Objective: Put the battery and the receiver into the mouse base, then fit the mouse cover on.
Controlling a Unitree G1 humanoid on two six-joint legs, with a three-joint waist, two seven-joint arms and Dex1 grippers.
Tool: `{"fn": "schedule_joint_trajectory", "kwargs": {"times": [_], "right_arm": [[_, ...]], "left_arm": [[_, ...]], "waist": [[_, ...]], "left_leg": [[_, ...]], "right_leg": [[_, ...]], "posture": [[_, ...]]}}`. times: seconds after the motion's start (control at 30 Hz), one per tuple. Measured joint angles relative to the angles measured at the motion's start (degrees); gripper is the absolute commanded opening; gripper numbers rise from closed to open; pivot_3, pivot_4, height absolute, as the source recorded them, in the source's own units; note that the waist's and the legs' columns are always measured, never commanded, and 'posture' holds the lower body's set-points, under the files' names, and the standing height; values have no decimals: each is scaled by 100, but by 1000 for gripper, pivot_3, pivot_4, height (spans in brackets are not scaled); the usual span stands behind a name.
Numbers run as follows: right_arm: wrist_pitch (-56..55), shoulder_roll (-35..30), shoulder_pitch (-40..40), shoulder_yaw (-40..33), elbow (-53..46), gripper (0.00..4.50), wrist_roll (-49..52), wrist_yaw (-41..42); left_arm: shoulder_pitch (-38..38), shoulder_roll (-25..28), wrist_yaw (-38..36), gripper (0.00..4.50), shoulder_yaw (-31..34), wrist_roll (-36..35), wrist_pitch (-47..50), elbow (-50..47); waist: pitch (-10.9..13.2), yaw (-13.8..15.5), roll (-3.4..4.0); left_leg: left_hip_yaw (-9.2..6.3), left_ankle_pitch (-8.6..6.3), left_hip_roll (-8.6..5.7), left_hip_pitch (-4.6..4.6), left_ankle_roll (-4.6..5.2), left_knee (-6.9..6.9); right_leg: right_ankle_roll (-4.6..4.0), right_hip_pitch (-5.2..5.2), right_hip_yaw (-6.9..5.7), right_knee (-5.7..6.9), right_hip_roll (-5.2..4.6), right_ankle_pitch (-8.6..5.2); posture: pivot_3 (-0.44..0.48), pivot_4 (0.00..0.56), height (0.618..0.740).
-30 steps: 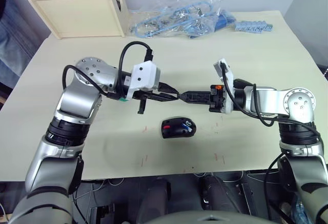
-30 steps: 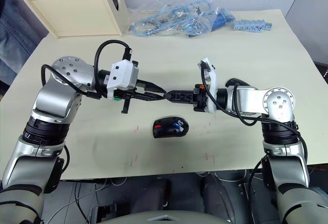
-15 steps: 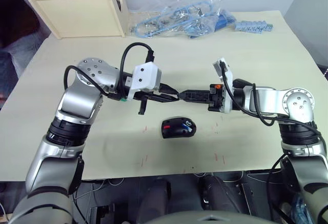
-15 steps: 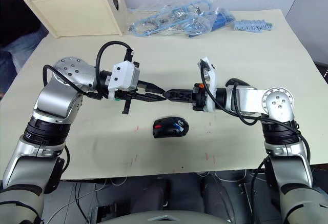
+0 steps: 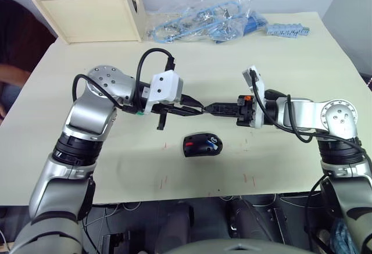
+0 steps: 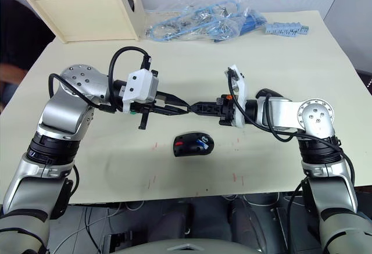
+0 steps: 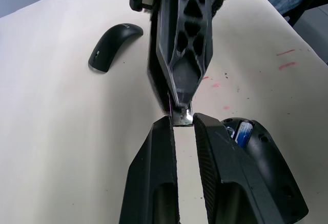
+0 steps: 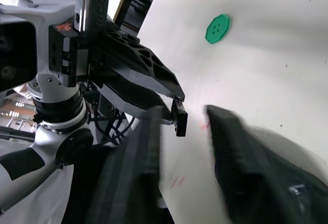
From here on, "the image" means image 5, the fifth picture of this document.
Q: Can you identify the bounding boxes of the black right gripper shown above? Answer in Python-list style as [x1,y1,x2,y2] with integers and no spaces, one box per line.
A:
[205,94,258,127]

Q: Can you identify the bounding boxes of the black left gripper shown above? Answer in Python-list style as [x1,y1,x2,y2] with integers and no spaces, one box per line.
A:
[151,94,206,130]

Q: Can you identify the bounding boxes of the blue battery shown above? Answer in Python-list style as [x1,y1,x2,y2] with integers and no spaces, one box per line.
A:
[205,137,221,150]

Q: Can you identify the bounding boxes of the black mouse base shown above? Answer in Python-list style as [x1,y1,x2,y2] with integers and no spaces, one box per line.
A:
[183,131,224,158]

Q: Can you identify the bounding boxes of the clear bag of blue parts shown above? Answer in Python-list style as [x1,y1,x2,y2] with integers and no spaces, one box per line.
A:
[145,0,267,45]

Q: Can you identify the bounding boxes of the dark blue part bundle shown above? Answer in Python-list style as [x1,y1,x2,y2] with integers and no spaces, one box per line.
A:
[242,11,267,35]

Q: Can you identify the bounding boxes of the light blue connector strip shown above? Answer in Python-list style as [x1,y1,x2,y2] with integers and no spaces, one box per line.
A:
[264,23,310,38]

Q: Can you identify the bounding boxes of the dark rounded housing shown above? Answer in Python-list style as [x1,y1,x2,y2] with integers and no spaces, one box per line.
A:
[228,197,274,239]

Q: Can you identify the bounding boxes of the large pale wooden rack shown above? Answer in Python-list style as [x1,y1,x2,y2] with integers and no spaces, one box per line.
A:
[30,0,143,45]

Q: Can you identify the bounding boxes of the grey robot torso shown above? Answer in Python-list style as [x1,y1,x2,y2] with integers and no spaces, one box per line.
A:
[162,238,317,254]

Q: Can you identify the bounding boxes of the seated person's blue jeans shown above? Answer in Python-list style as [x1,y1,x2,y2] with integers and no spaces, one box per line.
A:
[331,220,359,254]

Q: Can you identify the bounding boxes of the bystander in maroon shirt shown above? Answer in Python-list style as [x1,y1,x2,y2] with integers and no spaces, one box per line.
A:
[0,0,58,120]

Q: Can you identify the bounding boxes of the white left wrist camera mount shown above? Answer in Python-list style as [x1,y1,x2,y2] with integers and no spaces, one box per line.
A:
[146,70,184,113]

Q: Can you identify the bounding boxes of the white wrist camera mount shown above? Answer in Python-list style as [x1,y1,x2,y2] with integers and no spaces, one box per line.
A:
[242,65,266,128]
[146,70,184,113]

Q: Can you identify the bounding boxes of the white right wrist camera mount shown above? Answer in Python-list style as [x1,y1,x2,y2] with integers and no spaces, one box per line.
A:
[242,65,266,128]

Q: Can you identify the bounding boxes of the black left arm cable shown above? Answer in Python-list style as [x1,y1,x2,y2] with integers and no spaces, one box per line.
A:
[72,48,177,116]

